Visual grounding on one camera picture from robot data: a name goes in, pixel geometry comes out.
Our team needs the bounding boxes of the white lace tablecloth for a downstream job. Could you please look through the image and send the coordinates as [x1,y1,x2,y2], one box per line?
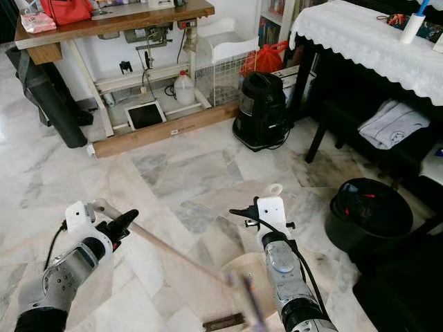
[289,0,443,107]

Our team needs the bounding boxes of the small dark case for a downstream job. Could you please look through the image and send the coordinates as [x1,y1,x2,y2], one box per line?
[381,12,410,30]

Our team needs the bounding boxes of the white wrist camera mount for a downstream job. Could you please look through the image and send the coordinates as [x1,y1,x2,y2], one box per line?
[257,196,288,232]
[64,201,96,233]

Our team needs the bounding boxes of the beige plastic dustpan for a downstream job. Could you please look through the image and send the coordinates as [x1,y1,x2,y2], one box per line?
[220,183,284,326]

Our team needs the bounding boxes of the black round container red marks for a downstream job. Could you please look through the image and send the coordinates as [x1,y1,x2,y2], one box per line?
[324,178,415,255]

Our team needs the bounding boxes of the wooden handled broom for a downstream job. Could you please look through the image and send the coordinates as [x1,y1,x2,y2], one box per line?
[91,199,265,332]

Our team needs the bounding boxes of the black vacuum cleaner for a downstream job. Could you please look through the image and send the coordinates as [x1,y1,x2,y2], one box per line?
[232,71,295,151]

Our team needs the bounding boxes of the grey folded garment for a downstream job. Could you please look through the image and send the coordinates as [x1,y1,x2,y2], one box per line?
[358,99,431,151]

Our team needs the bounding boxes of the long black bag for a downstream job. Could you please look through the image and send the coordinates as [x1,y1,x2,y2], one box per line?
[6,45,94,149]

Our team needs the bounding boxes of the pink pouch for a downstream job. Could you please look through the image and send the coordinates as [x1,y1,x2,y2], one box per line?
[19,10,57,34]

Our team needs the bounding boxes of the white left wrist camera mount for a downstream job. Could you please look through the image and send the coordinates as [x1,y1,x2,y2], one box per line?
[64,201,96,233]

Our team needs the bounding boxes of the white wire cage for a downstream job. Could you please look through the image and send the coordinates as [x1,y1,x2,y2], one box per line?
[194,50,257,107]

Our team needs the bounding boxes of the black sewing pedal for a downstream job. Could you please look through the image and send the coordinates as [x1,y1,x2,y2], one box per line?
[126,100,168,131]

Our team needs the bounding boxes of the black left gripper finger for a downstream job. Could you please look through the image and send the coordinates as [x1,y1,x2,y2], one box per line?
[111,209,140,233]

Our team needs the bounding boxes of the white bookshelf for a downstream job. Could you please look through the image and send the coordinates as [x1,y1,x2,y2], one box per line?
[256,0,319,49]

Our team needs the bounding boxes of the red plastic bag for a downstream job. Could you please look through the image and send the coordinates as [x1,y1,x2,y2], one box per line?
[241,40,289,75]

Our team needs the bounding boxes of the white plastic jug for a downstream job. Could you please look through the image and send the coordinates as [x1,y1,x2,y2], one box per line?
[173,69,196,107]

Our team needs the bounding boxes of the white plastic tray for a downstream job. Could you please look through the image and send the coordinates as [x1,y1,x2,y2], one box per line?
[197,17,260,63]

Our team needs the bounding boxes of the black seat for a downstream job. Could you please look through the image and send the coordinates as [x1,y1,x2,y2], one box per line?
[352,214,443,332]

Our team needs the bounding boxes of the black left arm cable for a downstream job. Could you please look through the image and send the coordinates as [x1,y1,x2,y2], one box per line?
[43,221,69,270]

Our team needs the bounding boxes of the wooden sewing table white frame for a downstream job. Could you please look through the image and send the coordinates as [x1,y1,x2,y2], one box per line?
[14,0,239,158]

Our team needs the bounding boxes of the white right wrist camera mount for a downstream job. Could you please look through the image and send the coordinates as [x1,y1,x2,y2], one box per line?
[257,196,288,232]

